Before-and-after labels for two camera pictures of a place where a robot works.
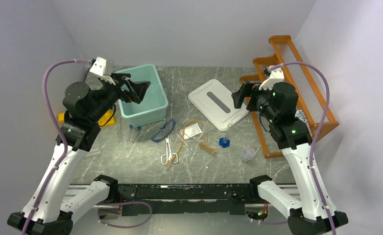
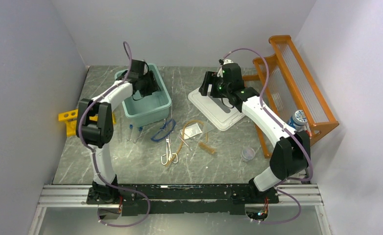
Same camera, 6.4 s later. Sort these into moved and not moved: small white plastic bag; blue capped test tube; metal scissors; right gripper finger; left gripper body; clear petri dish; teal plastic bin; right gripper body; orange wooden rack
Moved: right gripper finger; left gripper body; right gripper body
Not moved: blue capped test tube; clear petri dish; small white plastic bag; orange wooden rack; metal scissors; teal plastic bin
